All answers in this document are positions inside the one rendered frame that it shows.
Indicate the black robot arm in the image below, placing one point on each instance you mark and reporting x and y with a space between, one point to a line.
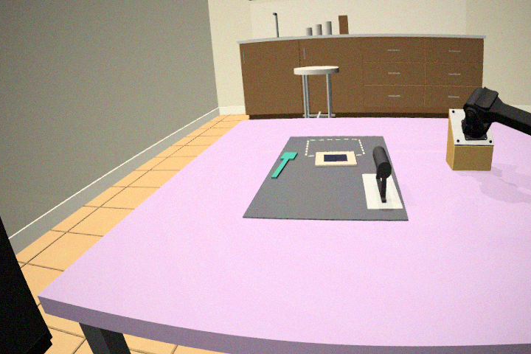
484 107

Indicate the cream square tile with dark blue centre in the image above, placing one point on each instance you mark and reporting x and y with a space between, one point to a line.
335 159

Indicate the teal flat trowel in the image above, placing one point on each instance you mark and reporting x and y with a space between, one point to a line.
285 157

